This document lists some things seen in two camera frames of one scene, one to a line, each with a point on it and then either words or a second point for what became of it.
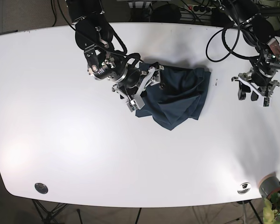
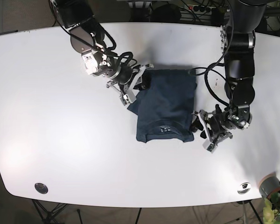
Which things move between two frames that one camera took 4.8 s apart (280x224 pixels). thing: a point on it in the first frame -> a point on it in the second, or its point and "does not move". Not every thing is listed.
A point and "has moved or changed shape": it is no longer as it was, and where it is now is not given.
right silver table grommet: [244, 188] does not move
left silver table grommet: [41, 188] does not move
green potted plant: [276, 209] does not move
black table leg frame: [49, 215] does not move
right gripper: [262, 83] -> [213, 124]
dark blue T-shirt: [185, 91] has moved or changed shape
